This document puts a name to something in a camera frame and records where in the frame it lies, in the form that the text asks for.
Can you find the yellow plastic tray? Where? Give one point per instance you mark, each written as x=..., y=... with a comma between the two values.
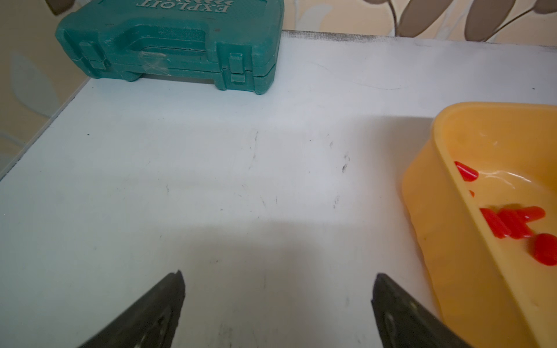
x=491, y=292

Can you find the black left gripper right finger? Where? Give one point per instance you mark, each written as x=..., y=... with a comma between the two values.
x=403, y=322

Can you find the green plastic tool case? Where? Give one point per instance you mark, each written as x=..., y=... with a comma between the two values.
x=234, y=44

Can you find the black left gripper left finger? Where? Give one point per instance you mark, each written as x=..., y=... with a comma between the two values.
x=150, y=322

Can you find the red screw sleeve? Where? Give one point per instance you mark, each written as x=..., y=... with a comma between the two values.
x=531, y=214
x=545, y=249
x=515, y=223
x=497, y=226
x=467, y=173

